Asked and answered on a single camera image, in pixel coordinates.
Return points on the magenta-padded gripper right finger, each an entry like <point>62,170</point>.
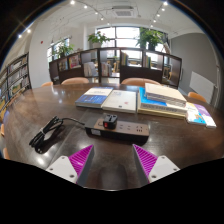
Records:
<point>163,168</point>

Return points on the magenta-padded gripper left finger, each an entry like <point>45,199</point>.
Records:
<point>63,168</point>

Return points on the black charger block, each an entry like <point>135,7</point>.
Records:
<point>110,120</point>

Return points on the black power strip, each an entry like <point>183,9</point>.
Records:
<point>133,131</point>

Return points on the cream book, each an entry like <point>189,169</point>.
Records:
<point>160,113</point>

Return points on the white and blue illustrated book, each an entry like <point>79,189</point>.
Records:
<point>194,116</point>

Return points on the purple and white book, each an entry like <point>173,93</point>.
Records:
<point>206,116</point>

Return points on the large bright blue book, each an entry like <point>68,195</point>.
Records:
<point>148,101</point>

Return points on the grey-white hardcover book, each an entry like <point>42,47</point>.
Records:
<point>163,93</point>

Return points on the dark blue book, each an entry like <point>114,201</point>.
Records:
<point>93,97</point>

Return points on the orange chairs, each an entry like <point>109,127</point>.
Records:
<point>75,80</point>

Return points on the dark open shelf unit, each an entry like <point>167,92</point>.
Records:
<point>133,73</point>

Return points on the tall bookshelf with books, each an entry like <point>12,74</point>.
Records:
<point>16,78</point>

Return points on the bushy green potted plant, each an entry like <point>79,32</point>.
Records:
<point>63,50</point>

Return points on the small paned window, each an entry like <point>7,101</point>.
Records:
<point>55,48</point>

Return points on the large green potted plant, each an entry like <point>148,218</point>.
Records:
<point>150,36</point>

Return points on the small green potted plant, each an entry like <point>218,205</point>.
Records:
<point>98,37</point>

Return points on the large paned window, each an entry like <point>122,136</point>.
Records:
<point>126,33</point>

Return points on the ceiling air conditioner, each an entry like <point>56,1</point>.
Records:
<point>123,12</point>

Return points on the ceiling spot lights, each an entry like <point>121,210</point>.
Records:
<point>72,2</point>

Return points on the white wall radiator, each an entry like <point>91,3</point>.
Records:
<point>201,86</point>

